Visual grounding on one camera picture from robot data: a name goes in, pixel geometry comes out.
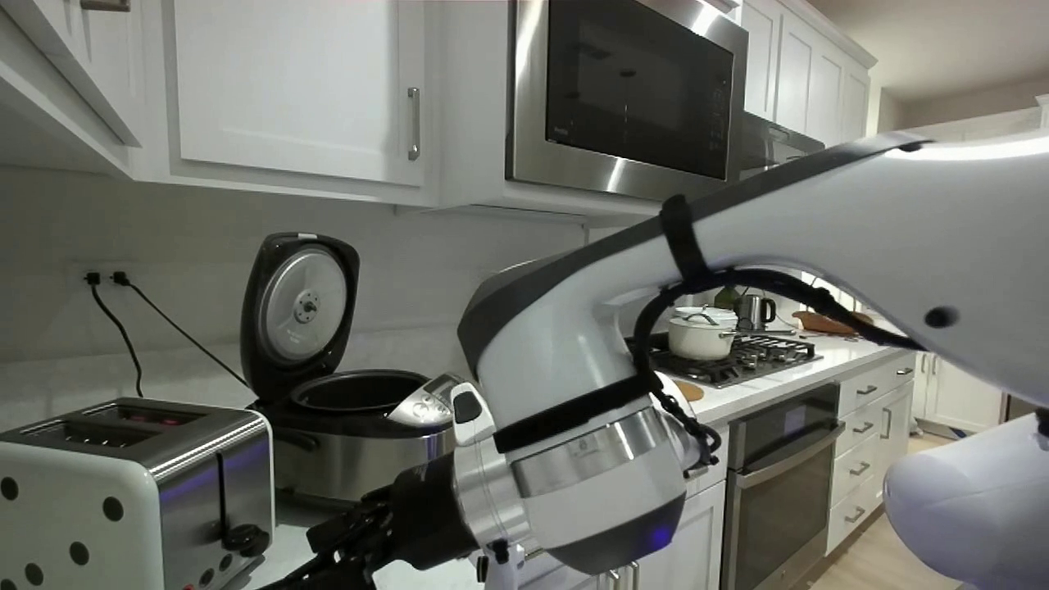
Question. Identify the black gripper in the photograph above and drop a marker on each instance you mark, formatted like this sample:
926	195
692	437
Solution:
410	520

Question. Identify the stainless steel microwave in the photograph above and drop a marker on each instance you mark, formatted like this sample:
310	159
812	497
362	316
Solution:
625	95

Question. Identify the white upper cabinet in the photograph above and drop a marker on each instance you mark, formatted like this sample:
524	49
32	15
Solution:
290	95

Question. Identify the white pot on stove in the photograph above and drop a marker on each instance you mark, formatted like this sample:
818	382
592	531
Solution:
704	331

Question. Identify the white polka dot toaster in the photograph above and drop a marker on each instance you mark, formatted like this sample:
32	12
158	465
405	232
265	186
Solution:
135	497

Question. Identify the steel rice cooker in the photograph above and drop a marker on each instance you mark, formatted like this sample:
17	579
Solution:
331	428

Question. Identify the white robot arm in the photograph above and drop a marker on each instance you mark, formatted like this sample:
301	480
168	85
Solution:
564	437

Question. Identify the stainless steel oven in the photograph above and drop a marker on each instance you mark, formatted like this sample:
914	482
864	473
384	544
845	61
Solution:
779	489

